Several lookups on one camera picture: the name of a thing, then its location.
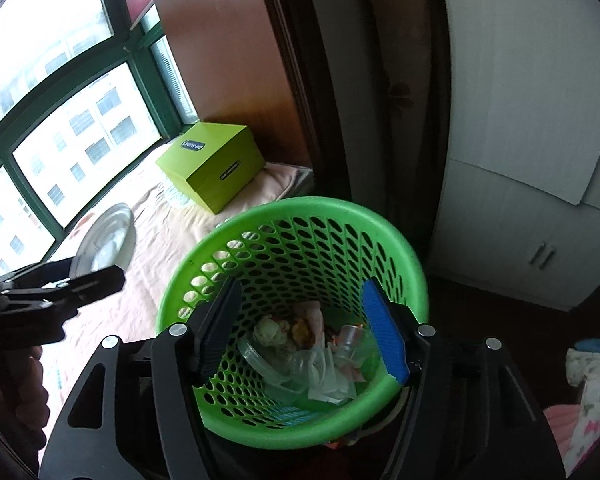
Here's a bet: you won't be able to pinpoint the brown wooden panel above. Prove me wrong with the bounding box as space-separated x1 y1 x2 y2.
145 0 311 167

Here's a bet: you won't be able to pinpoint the clear plastic bag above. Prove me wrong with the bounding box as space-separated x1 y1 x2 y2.
295 345 362 404

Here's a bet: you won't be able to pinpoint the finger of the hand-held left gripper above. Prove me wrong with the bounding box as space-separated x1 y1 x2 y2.
7 266 126 307
0 257 77 289

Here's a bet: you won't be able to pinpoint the green window frame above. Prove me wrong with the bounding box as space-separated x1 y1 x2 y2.
0 0 201 281

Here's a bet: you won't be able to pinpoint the green perforated plastic basket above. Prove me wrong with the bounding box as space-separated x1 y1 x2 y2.
155 196 429 443

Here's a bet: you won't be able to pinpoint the clear plastic cups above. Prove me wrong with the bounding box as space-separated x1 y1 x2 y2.
237 335 301 406

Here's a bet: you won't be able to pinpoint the person's left hand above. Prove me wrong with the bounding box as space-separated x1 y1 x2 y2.
10 345 51 433

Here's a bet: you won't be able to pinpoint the lime green cardboard box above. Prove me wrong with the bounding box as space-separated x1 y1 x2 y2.
155 122 267 216

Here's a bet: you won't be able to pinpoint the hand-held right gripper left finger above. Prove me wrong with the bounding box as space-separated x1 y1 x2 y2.
39 277 243 480

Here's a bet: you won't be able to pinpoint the light blue cloth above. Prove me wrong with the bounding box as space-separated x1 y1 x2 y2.
572 337 600 362

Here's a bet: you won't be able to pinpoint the white flat board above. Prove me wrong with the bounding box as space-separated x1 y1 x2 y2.
437 0 600 207

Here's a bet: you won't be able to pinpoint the round clear plastic lid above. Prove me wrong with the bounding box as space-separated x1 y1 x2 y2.
75 202 136 277

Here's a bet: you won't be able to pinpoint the dark wooden door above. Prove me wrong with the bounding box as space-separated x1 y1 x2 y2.
252 0 453 281

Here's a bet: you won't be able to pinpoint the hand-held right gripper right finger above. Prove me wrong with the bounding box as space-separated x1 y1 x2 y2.
361 277 566 480

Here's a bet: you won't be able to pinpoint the crumpled yellowish wrapper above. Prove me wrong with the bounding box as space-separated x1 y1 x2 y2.
252 315 289 349

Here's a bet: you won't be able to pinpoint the white floral cloth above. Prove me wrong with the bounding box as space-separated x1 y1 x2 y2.
545 347 600 479

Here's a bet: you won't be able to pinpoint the white wardrobe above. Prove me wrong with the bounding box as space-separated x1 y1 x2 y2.
425 0 600 312

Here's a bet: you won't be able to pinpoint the pink printed blanket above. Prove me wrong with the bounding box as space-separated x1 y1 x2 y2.
30 160 313 411

